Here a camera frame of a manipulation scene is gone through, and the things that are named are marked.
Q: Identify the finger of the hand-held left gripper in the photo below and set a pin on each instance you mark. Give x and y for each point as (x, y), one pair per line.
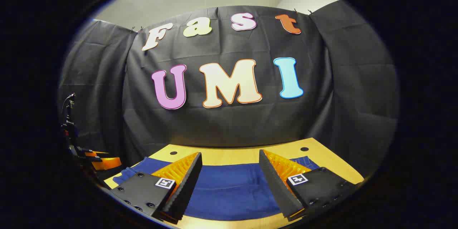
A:
(96, 153)
(107, 163)

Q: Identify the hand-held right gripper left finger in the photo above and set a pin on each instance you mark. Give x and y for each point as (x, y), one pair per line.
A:
(188, 186)

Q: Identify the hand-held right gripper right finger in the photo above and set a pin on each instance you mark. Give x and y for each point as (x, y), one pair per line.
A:
(275, 186)

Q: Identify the blue jeans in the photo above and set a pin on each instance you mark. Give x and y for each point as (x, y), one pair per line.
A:
(229, 193)

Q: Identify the black backdrop cloth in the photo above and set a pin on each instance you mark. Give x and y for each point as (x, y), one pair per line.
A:
(232, 125)

